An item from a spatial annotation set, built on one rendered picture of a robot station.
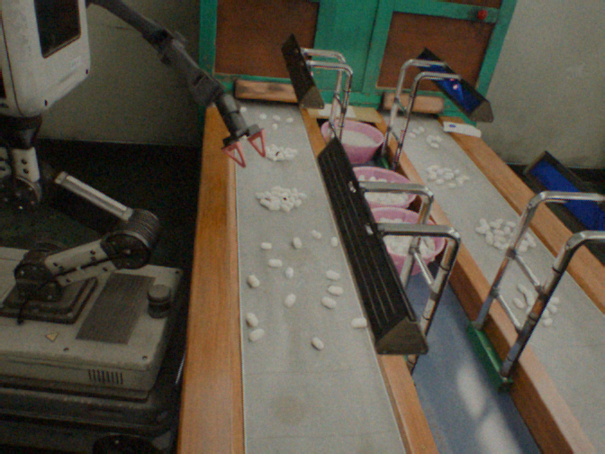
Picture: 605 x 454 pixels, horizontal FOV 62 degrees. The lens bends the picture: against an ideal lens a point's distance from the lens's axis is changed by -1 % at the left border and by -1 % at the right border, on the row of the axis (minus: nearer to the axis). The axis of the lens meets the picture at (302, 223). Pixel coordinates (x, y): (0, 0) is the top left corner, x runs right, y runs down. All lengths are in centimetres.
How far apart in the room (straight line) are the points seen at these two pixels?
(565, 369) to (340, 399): 56
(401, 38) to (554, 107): 183
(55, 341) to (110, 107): 205
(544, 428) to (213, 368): 70
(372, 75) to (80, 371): 170
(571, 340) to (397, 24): 152
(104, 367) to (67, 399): 15
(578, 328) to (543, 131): 269
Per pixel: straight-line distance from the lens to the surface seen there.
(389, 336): 75
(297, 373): 112
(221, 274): 130
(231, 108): 150
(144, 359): 150
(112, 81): 332
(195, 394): 104
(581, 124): 421
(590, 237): 110
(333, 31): 235
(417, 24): 244
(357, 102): 246
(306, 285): 133
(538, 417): 126
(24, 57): 117
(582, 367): 141
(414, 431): 106
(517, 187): 207
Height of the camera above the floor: 159
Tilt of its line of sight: 33 degrees down
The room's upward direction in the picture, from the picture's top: 9 degrees clockwise
